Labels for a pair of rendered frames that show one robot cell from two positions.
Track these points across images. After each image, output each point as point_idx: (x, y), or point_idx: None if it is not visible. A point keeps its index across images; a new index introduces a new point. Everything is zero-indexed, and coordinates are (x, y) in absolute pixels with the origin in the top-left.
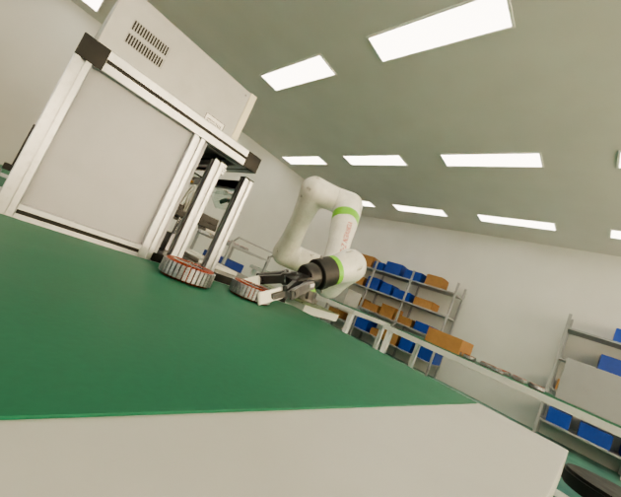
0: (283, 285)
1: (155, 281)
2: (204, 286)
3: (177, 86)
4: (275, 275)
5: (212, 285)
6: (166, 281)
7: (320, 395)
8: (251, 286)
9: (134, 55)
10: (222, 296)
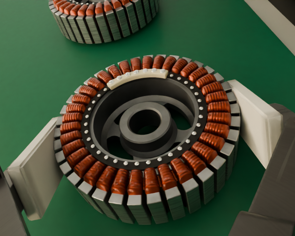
0: None
1: (26, 2)
2: (62, 33)
3: None
4: (260, 183)
5: (164, 54)
6: (45, 6)
7: None
8: (78, 91)
9: None
10: (49, 65)
